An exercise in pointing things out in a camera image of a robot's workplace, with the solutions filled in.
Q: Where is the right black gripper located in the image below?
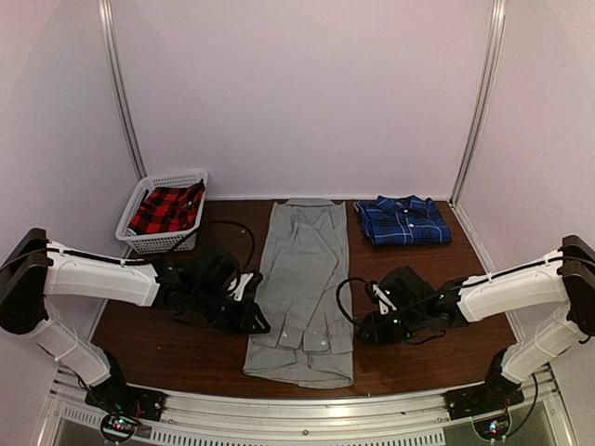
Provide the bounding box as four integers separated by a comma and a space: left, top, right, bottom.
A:
356, 305, 427, 347

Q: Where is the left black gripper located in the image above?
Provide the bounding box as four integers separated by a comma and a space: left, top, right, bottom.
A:
191, 284, 270, 335

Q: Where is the grey long sleeve shirt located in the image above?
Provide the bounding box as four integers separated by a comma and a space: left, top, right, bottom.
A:
244, 199, 354, 389

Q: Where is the blue plaid shirt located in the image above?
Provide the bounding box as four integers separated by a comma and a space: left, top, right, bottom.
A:
354, 195, 453, 246

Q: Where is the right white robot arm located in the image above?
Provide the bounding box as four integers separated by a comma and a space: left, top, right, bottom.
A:
356, 235, 594, 411

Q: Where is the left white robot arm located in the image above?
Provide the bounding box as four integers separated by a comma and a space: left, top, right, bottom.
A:
1, 229, 271, 413

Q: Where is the white plastic basket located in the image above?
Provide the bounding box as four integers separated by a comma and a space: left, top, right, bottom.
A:
115, 168, 208, 254

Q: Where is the red black plaid shirt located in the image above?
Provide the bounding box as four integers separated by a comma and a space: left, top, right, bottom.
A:
127, 179, 205, 235

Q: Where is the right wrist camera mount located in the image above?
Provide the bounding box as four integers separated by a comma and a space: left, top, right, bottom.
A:
366, 282, 397, 315

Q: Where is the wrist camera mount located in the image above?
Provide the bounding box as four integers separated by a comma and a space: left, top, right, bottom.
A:
366, 282, 397, 315
228, 271, 263, 302

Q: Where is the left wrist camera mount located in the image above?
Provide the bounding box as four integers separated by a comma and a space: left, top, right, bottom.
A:
228, 271, 263, 302

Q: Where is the aluminium front rail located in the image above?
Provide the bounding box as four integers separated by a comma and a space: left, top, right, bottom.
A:
33, 366, 579, 445

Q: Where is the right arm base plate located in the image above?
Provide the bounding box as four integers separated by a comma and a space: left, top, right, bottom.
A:
444, 384, 524, 420

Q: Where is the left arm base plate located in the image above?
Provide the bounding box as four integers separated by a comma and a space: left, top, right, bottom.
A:
85, 387, 166, 422

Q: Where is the right aluminium corner post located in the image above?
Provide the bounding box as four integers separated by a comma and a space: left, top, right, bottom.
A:
449, 0, 507, 207

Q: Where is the aluminium corner post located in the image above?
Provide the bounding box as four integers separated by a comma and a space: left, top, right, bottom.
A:
97, 0, 147, 180
449, 0, 507, 207

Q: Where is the left aluminium corner post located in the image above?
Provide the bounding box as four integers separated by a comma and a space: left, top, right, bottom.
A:
97, 0, 147, 180

